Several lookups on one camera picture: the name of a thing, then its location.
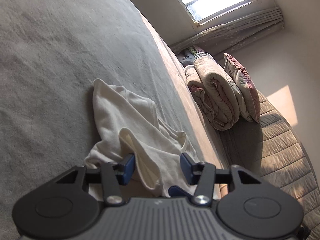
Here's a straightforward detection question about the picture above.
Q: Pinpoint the white Winnie the Pooh sweatshirt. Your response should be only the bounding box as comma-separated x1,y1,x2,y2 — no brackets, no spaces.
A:
84,79,198,196

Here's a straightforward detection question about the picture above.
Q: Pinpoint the grey quilted headboard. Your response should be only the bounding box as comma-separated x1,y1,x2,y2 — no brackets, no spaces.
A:
219,93,319,239

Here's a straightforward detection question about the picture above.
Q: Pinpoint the folded beige pink comforter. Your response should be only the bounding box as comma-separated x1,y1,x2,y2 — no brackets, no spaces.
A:
184,53,245,131

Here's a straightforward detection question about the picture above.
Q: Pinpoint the pink grey pillow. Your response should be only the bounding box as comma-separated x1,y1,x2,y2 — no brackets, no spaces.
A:
223,53,260,123

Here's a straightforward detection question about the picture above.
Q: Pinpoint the beige patterned curtain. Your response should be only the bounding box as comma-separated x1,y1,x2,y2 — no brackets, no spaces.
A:
171,7,285,59

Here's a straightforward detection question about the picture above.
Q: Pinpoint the grey bed sheet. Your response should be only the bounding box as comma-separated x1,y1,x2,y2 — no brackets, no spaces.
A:
1,0,222,239

